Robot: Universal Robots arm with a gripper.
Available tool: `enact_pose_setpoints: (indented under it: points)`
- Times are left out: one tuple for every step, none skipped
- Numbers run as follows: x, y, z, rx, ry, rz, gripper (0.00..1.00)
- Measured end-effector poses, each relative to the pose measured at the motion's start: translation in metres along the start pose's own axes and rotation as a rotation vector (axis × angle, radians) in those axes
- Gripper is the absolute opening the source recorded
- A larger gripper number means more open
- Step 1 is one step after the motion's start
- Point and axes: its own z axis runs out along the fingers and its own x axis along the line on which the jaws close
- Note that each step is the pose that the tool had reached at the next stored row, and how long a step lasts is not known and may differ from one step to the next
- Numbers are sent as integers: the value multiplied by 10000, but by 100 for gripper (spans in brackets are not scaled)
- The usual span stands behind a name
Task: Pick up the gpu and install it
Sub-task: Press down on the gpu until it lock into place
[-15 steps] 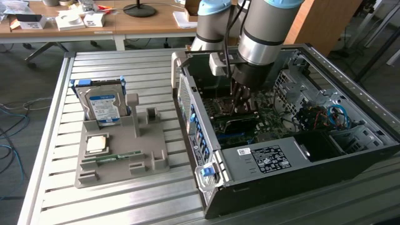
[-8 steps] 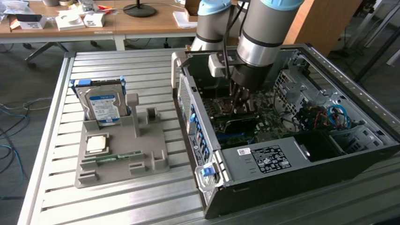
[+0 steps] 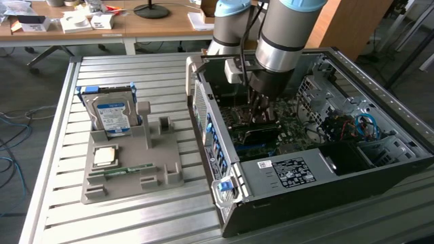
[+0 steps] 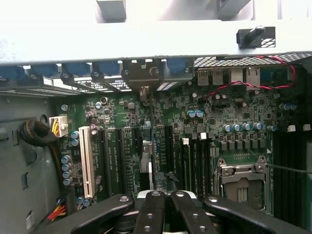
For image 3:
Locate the black Nvidia graphics card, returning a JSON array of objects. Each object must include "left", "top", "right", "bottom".
[{"left": 235, "top": 126, "right": 282, "bottom": 148}]

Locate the black open PC case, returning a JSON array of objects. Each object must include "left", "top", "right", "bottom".
[{"left": 186, "top": 46, "right": 434, "bottom": 238}]

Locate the grey printed parts rack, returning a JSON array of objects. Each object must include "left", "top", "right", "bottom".
[{"left": 80, "top": 101, "right": 186, "bottom": 205}]

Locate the grey power supply unit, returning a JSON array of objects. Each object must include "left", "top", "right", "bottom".
[{"left": 236, "top": 148, "right": 337, "bottom": 203}]

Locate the green motherboard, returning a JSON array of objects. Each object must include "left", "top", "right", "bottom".
[{"left": 216, "top": 91, "right": 326, "bottom": 162}]

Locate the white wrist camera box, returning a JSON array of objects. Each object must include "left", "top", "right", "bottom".
[{"left": 224, "top": 57, "right": 254, "bottom": 84}]

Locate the green RAM stick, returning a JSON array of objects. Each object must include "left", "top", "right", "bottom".
[{"left": 102, "top": 164, "right": 154, "bottom": 176}]

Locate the grey metal disk bay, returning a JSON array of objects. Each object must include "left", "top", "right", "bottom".
[{"left": 355, "top": 134, "right": 419, "bottom": 168}]

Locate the blue data wire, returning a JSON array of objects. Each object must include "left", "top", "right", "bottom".
[{"left": 354, "top": 113, "right": 382, "bottom": 142}]

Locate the white tape roll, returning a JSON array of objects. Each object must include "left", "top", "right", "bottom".
[{"left": 64, "top": 15, "right": 90, "bottom": 27}]

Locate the black camera cable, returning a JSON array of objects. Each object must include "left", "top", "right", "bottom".
[{"left": 238, "top": 0, "right": 266, "bottom": 86}]

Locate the black plastic air duct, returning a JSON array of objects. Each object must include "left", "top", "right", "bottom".
[{"left": 318, "top": 141, "right": 377, "bottom": 176}]

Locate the white floor cable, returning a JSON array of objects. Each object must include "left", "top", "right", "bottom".
[{"left": 0, "top": 105, "right": 57, "bottom": 121}]

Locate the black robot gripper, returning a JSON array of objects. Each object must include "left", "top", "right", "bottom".
[{"left": 248, "top": 69, "right": 297, "bottom": 113}]

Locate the white box with black lid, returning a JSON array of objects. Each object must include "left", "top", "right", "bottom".
[{"left": 16, "top": 15, "right": 52, "bottom": 33}]

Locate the white flat cardboard box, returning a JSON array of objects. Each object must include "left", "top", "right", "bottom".
[{"left": 60, "top": 11, "right": 94, "bottom": 34}]

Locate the brown wooden cabinet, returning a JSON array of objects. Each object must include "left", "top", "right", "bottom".
[{"left": 303, "top": 0, "right": 395, "bottom": 62}]

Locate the wooden desk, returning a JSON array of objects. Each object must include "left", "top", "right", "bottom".
[{"left": 0, "top": 0, "right": 258, "bottom": 55}]

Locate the white paper stack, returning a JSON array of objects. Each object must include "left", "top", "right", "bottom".
[{"left": 187, "top": 12, "right": 215, "bottom": 32}]

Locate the red orange wire bundle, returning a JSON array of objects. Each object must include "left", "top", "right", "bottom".
[{"left": 341, "top": 119, "right": 359, "bottom": 139}]

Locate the clear plastic bag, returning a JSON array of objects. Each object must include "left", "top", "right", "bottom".
[{"left": 83, "top": 0, "right": 107, "bottom": 13}]

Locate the blue expansion slot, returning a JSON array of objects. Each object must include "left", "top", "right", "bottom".
[{"left": 236, "top": 144, "right": 271, "bottom": 153}]

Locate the small white labelled box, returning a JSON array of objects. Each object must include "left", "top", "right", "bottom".
[{"left": 91, "top": 14, "right": 115, "bottom": 30}]

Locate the blue floor cable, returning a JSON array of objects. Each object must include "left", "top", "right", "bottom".
[{"left": 0, "top": 119, "right": 33, "bottom": 217}]

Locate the hard disk in blue caddy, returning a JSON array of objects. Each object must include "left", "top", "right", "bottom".
[{"left": 75, "top": 82, "right": 139, "bottom": 139}]

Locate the blue case latch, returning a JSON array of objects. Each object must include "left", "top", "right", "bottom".
[{"left": 215, "top": 178, "right": 235, "bottom": 194}]

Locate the silver CPU chip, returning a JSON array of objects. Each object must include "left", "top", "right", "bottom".
[{"left": 94, "top": 146, "right": 118, "bottom": 167}]

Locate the black round lamp base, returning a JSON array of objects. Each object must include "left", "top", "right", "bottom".
[{"left": 134, "top": 0, "right": 170, "bottom": 19}]

